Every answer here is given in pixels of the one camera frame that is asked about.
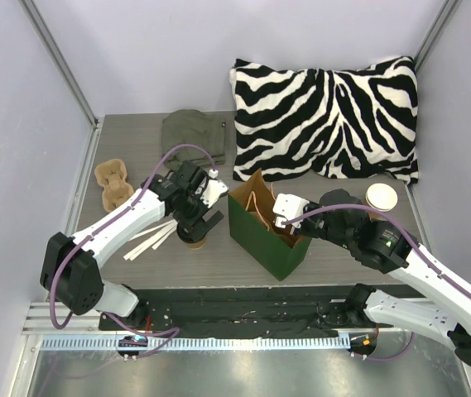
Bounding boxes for green paper gift bag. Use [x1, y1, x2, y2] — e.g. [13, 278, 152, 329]
[228, 170, 311, 281]

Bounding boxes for brown paper cups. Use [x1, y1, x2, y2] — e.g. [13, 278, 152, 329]
[365, 183, 398, 212]

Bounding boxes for brown pulp cup carrier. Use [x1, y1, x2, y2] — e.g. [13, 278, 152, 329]
[94, 159, 134, 213]

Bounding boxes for brown paper coffee cup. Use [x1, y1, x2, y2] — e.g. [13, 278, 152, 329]
[186, 238, 206, 250]

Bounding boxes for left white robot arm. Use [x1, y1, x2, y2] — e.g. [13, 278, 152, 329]
[40, 161, 228, 330]

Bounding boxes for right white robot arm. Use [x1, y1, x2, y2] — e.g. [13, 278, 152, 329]
[287, 189, 471, 366]

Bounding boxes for white paper straw upper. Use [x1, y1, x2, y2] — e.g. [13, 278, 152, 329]
[151, 227, 176, 251]

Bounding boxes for white paper straw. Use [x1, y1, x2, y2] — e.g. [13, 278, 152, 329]
[123, 232, 169, 261]
[134, 221, 176, 256]
[151, 227, 176, 251]

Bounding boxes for white paper straw lower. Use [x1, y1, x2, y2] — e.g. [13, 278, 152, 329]
[123, 232, 169, 261]

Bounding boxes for white paper straw middle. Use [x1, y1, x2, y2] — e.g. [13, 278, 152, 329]
[134, 221, 176, 256]

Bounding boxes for olive green folded cloth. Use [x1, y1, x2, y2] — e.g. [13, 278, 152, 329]
[161, 109, 226, 165]

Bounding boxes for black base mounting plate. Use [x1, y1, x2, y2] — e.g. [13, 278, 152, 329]
[98, 285, 396, 341]

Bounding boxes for zebra print pillow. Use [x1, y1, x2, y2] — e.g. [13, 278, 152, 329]
[229, 55, 419, 185]

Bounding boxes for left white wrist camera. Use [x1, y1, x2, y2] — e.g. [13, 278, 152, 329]
[197, 168, 229, 208]

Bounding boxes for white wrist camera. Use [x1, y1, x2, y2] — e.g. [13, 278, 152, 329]
[272, 194, 310, 228]
[197, 168, 229, 208]

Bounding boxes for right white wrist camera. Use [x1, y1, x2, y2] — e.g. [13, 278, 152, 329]
[272, 194, 310, 228]

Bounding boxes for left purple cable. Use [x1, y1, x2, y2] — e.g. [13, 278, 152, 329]
[48, 143, 219, 357]

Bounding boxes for purple cable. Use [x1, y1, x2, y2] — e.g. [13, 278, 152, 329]
[48, 143, 219, 357]
[280, 203, 471, 364]

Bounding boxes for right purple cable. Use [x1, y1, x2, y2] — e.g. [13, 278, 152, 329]
[280, 203, 471, 364]

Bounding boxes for aluminium front rail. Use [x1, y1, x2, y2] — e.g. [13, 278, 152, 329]
[22, 298, 471, 352]

